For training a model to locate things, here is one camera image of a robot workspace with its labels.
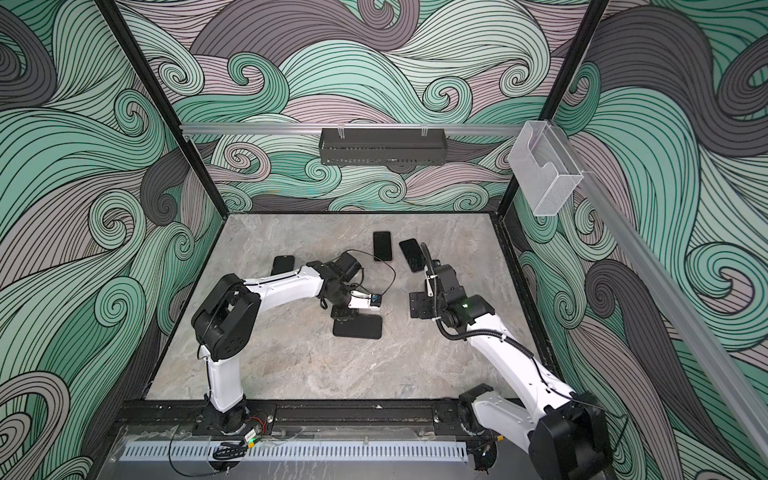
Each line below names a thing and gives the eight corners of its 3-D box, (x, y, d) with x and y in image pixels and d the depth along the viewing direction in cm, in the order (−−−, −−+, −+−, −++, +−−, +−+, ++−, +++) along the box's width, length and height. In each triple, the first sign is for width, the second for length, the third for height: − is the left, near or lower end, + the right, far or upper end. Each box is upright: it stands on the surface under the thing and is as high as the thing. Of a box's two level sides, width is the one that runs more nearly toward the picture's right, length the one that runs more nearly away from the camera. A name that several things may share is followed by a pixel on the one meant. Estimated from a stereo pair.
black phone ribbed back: (373, 260, 108) (373, 256, 106) (373, 235, 116) (373, 231, 114) (392, 260, 108) (392, 256, 106) (391, 235, 116) (391, 231, 114)
